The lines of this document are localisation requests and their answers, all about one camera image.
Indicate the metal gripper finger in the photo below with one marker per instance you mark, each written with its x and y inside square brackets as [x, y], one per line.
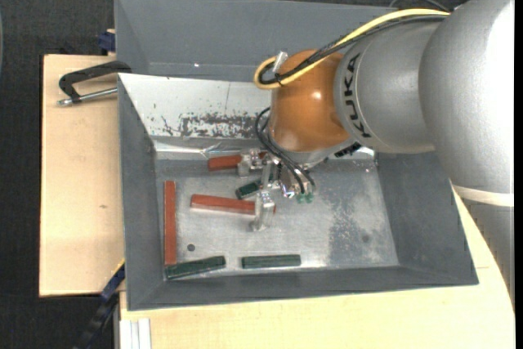
[250, 162]
[265, 212]

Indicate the red-brown flat block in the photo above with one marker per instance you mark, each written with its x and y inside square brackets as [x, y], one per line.
[222, 204]
[170, 222]
[222, 162]

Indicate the dark green flat block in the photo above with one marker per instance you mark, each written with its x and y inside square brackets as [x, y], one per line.
[195, 267]
[271, 261]
[247, 189]

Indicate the grey metal bin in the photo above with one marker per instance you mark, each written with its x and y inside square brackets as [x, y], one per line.
[286, 237]

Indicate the pale wood board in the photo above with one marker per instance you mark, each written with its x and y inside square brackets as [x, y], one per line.
[81, 175]

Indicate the black cylinder on white bracket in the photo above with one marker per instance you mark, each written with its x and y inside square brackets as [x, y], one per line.
[347, 151]

